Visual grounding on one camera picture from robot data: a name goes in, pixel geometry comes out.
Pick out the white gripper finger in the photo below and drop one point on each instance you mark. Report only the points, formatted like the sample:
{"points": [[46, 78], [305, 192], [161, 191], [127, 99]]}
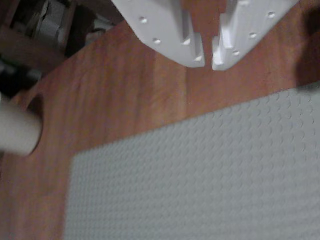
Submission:
{"points": [[255, 20], [160, 25]]}

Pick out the grey studded lego baseplate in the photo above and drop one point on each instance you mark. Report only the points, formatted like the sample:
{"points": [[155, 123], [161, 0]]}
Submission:
{"points": [[200, 175]]}

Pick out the grey background clutter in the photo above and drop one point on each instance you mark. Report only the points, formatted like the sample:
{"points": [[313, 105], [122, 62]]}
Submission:
{"points": [[50, 22]]}

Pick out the brown wooden furniture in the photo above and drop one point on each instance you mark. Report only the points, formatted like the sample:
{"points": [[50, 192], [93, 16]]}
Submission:
{"points": [[25, 47]]}

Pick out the white cylinder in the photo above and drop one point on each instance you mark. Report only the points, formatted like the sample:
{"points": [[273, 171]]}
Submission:
{"points": [[17, 130]]}

